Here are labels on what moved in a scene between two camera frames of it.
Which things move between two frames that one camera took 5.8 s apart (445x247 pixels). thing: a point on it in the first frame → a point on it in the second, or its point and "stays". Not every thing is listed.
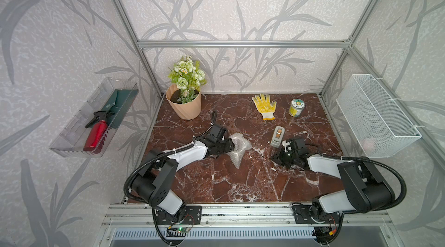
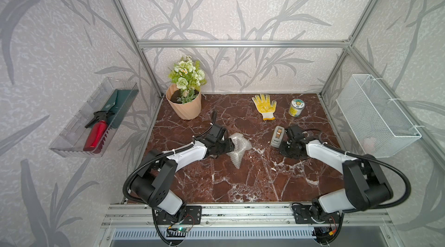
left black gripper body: x=222 y=147 stays
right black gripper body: x=285 y=159 → x=287 y=149
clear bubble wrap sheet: x=241 y=145 stays
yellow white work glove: x=265 y=106 stays
